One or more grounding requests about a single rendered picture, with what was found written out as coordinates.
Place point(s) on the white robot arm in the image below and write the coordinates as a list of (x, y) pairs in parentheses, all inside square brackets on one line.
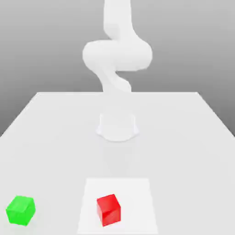
[(117, 55)]

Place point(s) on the small red cube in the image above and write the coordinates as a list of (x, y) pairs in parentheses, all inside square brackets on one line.
[(108, 210)]

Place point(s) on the small green cube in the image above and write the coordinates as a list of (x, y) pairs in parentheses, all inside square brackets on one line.
[(20, 210)]

